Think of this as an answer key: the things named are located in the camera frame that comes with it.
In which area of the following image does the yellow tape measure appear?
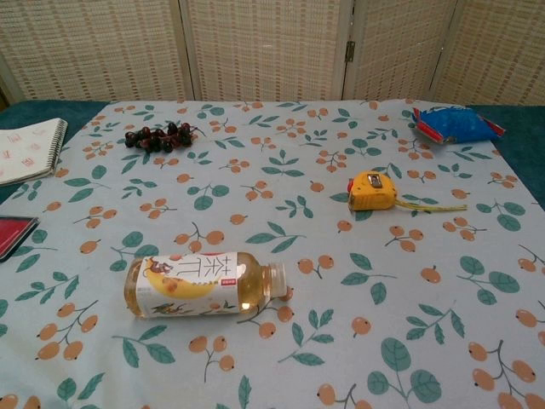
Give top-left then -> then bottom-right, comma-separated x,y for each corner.
347,170 -> 468,213

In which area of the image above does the tea drink plastic bottle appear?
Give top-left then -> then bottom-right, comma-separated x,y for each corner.
123,251 -> 288,321

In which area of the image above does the dark red grape bunch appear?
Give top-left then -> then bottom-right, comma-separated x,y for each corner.
124,121 -> 199,154

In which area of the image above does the woven folding screen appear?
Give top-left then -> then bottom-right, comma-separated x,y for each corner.
0,0 -> 545,107

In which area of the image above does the blue red snack bag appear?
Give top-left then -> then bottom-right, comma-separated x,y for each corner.
410,106 -> 507,145

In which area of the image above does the white spiral notebook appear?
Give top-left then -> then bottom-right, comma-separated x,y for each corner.
0,118 -> 69,187

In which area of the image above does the red black-framed tablet case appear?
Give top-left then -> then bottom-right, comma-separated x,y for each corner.
0,216 -> 40,262

